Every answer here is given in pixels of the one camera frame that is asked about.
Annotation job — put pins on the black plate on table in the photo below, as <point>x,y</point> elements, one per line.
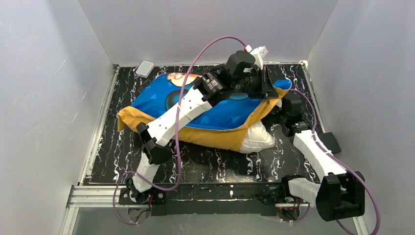
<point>330,142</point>

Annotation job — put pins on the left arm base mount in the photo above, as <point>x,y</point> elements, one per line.
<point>130,196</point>

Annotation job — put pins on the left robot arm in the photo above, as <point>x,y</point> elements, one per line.
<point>216,109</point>

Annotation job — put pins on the white pillow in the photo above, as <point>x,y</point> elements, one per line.
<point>257,138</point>

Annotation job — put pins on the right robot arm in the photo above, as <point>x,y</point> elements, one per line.
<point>340,193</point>

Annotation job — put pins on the aluminium frame rail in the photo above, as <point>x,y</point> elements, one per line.
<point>72,212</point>

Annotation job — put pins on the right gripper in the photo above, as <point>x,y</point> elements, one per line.
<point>270,118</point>

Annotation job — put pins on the small white box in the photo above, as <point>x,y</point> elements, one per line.
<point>144,69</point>

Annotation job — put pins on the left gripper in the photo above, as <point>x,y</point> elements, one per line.
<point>268,82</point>

